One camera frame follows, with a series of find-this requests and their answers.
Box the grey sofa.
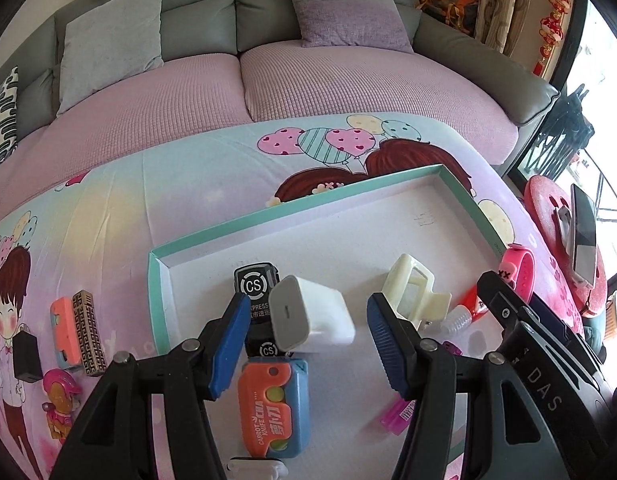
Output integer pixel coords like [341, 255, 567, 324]
[0, 0, 561, 186]

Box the white watch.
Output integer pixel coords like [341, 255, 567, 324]
[226, 456, 289, 480]

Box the black metal rack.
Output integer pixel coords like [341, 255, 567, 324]
[518, 85, 596, 183]

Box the small orange blue toy knife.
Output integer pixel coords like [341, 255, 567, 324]
[49, 297, 82, 368]

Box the pink round stool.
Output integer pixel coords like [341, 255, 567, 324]
[523, 175, 609, 318]

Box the pink brown toy dog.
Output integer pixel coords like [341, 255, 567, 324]
[41, 367, 84, 443]

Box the teal stool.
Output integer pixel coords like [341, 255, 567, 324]
[583, 310, 609, 356]

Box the printed cartoon blanket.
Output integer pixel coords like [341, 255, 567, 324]
[0, 110, 589, 480]

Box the white phone holder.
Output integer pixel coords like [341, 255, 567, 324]
[555, 205, 574, 246]

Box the black white patterned pillow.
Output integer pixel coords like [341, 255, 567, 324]
[0, 65, 20, 172]

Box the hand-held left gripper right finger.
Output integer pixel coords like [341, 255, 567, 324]
[365, 292, 564, 480]

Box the orange patterned bag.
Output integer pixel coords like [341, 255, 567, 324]
[415, 0, 484, 37]

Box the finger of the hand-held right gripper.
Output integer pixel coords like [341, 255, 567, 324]
[528, 294, 606, 363]
[476, 270, 605, 382]

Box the white charger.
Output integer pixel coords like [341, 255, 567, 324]
[268, 274, 356, 353]

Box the gold patterned lighter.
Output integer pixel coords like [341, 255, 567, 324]
[71, 290, 109, 377]

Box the lilac grey cushion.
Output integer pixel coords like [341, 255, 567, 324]
[278, 0, 415, 54]

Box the smartphone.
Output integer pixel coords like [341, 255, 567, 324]
[565, 184, 599, 286]

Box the red knot ornament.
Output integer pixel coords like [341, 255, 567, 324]
[533, 0, 574, 76]

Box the purple lighter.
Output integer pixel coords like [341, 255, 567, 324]
[381, 340, 464, 433]

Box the white hair clip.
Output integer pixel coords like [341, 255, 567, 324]
[381, 253, 453, 323]

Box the pink watch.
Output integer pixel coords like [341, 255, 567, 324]
[495, 242, 536, 306]

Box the beige patterned curtain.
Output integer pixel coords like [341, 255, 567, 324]
[433, 0, 549, 56]

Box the large orange blue toy knife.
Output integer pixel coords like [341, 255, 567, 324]
[237, 357, 310, 461]

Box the black charger block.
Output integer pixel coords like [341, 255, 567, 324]
[12, 330, 43, 383]

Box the black toy car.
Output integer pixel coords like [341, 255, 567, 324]
[233, 261, 289, 361]

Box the red lighter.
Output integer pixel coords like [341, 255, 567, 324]
[441, 285, 489, 336]

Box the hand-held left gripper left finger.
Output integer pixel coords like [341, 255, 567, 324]
[51, 291, 252, 480]

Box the teal cardboard tray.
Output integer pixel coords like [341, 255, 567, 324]
[147, 162, 509, 480]

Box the pink waffle sofa cover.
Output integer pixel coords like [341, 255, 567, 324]
[0, 40, 519, 221]

